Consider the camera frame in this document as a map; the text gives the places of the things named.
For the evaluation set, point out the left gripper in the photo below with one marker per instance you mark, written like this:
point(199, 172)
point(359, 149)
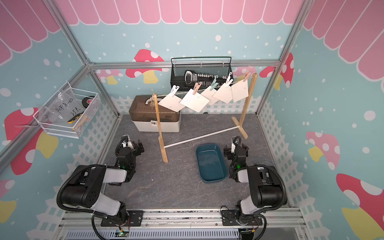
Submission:
point(136, 149)

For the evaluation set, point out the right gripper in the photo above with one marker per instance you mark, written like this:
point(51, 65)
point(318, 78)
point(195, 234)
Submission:
point(229, 151)

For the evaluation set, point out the white postcard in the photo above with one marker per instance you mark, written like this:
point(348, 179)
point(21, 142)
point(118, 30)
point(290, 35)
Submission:
point(194, 101)
point(172, 103)
point(224, 93)
point(208, 93)
point(240, 90)

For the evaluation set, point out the green clothespin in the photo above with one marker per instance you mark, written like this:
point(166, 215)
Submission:
point(214, 83)

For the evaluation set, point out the white clothespin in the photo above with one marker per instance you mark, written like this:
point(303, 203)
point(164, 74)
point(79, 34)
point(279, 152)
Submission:
point(229, 79)
point(173, 91)

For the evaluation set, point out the pink clothespin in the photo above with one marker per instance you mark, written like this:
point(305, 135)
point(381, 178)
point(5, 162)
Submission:
point(247, 74)
point(196, 87)

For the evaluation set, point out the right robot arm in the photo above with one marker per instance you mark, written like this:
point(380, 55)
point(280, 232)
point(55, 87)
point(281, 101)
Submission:
point(267, 188)

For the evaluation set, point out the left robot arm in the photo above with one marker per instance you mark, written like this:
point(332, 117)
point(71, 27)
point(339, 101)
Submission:
point(82, 191)

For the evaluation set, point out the teal plastic tray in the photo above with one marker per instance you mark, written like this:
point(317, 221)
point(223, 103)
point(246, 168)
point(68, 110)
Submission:
point(211, 163)

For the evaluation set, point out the brown lidded storage box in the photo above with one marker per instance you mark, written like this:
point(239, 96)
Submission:
point(144, 116)

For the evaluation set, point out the yellow black utility knife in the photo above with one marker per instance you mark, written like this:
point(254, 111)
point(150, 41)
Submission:
point(74, 118)

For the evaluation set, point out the black tape roll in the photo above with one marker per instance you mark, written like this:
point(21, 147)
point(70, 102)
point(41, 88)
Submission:
point(86, 101)

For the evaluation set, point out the plastic labelled bag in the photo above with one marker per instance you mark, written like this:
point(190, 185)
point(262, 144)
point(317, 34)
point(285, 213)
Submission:
point(65, 106)

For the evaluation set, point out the clear wall-mounted bin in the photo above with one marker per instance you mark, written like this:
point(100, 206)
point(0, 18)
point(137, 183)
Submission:
point(52, 125)

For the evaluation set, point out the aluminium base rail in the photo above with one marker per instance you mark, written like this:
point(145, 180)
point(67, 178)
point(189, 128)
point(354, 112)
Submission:
point(207, 224)

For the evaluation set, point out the black wire mesh basket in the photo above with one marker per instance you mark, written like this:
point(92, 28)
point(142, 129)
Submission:
point(206, 68)

